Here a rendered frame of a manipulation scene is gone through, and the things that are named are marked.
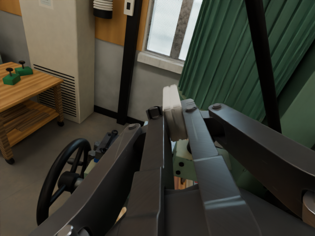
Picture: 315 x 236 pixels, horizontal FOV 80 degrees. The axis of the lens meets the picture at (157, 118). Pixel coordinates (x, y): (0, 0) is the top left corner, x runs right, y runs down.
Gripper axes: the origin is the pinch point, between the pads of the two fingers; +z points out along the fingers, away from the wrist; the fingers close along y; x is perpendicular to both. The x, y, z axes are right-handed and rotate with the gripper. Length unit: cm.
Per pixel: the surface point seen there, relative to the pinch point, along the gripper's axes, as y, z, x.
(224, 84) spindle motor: 7.7, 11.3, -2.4
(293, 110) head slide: 17.6, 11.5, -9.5
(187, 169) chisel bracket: -1.4, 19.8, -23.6
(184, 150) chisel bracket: -0.9, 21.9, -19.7
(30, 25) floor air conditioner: -107, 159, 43
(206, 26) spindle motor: 7.1, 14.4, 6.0
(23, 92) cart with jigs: -112, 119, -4
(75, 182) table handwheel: -37, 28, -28
